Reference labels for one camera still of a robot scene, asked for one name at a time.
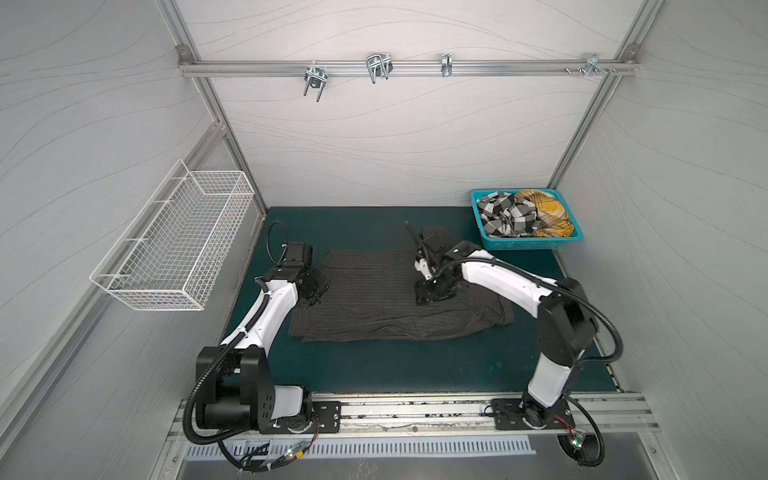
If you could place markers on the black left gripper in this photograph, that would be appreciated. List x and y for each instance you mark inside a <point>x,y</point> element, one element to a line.
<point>322,285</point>

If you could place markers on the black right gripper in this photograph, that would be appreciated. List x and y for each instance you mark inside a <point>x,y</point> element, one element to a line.
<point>429,264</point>

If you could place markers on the dark grey striped shirt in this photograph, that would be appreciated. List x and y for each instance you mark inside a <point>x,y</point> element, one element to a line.
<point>372,296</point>

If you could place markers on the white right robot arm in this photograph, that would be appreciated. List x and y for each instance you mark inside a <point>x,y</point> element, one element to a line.
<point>571,332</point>

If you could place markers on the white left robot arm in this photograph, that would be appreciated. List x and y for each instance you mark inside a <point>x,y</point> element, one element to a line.
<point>234,390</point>

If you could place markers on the black white checked shirt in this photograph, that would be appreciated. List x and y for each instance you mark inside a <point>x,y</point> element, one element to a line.
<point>503,215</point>

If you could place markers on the teal plastic basket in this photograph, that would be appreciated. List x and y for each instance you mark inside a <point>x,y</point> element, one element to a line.
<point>525,243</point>

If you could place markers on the yellow plaid shirt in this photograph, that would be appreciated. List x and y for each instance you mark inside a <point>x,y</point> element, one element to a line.
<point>553,221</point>

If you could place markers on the metal hook clamp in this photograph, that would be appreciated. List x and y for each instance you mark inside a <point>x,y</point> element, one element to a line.
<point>315,78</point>

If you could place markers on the metal u-bolt clamp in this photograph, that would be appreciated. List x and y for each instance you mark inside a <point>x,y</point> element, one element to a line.
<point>379,66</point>

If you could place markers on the aluminium top crossbar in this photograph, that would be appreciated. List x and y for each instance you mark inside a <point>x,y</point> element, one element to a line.
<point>401,68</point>

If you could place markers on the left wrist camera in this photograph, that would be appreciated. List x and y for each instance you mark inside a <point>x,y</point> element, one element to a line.
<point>298,255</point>

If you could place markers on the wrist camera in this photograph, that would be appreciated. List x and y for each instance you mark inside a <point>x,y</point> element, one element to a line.
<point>298,255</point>
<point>434,241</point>

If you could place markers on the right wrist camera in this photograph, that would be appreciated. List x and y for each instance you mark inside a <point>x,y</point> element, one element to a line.
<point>434,241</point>

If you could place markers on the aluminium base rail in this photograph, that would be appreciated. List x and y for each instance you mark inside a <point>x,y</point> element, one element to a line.
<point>448,414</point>

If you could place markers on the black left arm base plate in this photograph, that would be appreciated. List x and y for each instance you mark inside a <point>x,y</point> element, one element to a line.
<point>313,417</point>

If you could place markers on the white wire basket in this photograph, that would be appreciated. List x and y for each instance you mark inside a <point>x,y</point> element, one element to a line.
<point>171,253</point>

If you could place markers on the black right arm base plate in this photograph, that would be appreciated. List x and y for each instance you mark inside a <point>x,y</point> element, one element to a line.
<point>507,414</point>

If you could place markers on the white slotted cable duct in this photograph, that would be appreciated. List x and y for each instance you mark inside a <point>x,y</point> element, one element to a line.
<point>378,447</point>

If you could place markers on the small metal ring clamp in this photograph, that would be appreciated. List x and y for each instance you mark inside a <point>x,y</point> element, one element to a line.
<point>446,65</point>

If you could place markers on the metal bracket with bolts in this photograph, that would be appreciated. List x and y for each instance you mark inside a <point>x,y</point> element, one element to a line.
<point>591,67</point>

